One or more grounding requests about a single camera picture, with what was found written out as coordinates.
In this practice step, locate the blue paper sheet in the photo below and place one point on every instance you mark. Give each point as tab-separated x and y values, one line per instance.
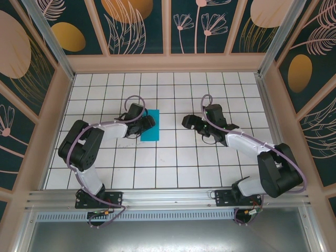
153	135

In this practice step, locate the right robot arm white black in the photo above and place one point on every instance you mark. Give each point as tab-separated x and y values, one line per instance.
249	186

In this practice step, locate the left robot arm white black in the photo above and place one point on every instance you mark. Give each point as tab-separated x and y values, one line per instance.
90	181

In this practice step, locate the grey metal sheet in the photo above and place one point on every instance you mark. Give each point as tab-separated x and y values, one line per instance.
170	236

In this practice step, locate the small circuit board with connector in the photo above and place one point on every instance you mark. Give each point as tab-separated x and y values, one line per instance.
252	212
101	214

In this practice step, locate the aluminium side rail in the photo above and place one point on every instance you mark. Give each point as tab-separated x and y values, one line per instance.
275	118

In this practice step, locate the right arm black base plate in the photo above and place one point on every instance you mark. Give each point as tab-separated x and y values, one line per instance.
221	198

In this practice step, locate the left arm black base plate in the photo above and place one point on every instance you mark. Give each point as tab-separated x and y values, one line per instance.
114	198

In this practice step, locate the long aluminium mounting rail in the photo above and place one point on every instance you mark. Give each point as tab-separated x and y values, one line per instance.
170	197

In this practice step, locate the aluminium corner post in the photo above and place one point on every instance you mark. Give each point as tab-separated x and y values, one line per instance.
283	36
50	39

